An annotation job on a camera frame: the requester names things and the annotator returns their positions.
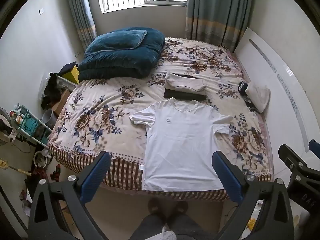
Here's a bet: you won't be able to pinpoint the white t-shirt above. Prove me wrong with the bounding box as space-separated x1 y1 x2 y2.
129 98 233 193

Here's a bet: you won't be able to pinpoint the cardboard box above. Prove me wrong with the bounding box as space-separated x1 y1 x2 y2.
51 89 72 115

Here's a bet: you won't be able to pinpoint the dark patterned cloth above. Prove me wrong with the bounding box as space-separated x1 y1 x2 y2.
244 97 259 112

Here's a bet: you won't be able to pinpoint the grey bucket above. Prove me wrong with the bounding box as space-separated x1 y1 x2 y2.
41 109 57 128

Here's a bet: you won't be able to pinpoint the black clothes pile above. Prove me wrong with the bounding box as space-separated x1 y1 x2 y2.
41 62 78 110

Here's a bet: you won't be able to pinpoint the narrow grey-green curtain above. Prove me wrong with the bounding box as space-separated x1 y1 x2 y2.
64 0 97 49

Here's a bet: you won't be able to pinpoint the white folded cloth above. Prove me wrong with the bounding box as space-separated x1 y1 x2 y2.
246 82 271 114

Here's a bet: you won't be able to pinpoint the floral bed sheet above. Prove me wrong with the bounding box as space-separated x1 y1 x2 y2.
47 37 273 202

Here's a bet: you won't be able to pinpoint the yellow box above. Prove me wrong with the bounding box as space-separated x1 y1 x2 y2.
62 66 80 84

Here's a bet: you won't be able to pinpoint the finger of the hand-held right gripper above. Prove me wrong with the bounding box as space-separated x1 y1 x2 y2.
308 139 320 153
278 144 320 180

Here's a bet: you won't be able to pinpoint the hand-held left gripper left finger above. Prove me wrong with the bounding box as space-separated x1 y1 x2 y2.
28 151 112 240

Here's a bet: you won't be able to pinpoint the white headboard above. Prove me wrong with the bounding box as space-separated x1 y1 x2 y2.
235 27 320 178

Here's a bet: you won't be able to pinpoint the white coiled hose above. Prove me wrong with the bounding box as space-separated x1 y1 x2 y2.
33 149 52 167

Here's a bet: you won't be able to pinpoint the broom handle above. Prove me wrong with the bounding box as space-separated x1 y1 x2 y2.
0 159 32 177

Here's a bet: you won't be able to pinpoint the teal wire rack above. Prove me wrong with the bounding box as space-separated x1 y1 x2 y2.
10 104 52 148

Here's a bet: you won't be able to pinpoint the dark striped cloth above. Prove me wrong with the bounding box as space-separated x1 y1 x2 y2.
237 81 250 96

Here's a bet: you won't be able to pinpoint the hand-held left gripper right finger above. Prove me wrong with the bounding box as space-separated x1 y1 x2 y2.
212 151 294 240

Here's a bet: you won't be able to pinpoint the standing fan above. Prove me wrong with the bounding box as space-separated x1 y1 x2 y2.
0 107 16 146

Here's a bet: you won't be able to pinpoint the black folded garment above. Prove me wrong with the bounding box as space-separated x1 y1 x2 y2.
164 88 206 102

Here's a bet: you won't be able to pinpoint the person's legs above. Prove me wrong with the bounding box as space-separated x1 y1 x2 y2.
130 212 209 240

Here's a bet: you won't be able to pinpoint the beige garment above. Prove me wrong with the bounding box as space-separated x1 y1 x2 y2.
165 72 207 92

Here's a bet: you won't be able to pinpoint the wide grey-green curtain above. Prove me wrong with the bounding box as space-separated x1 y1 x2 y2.
184 0 255 53

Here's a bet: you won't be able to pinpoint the teal folded quilt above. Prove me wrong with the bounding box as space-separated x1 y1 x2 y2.
77 27 165 82

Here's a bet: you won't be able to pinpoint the teal pillow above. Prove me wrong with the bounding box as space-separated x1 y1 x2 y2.
85 29 148 55

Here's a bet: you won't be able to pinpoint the brown slipper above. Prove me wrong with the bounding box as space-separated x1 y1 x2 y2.
147 198 167 218
170 200 189 218

